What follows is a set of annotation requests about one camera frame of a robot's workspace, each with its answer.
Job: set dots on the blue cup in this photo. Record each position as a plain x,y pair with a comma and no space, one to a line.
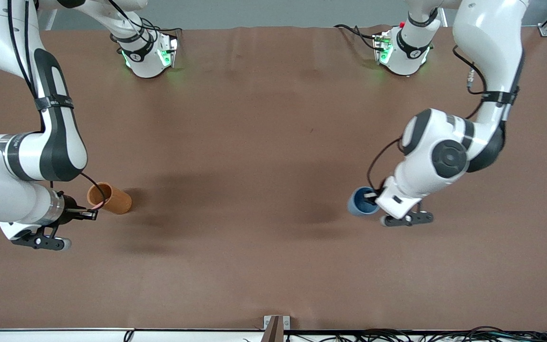
356,209

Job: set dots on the brown upright post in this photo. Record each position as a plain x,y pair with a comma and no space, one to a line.
274,332

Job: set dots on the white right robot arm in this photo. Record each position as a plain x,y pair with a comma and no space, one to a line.
60,142

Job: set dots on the brown table cover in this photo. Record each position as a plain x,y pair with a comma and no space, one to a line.
273,237

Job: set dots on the pink chopstick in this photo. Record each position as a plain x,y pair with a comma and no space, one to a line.
100,205

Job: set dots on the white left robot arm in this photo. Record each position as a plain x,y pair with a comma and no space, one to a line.
444,156

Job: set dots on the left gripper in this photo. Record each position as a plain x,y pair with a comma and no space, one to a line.
372,195

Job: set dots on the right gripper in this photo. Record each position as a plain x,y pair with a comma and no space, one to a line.
70,211

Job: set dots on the brown cylindrical cup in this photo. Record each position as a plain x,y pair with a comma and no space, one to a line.
119,202

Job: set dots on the grey metal bracket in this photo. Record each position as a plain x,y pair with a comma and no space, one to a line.
268,322

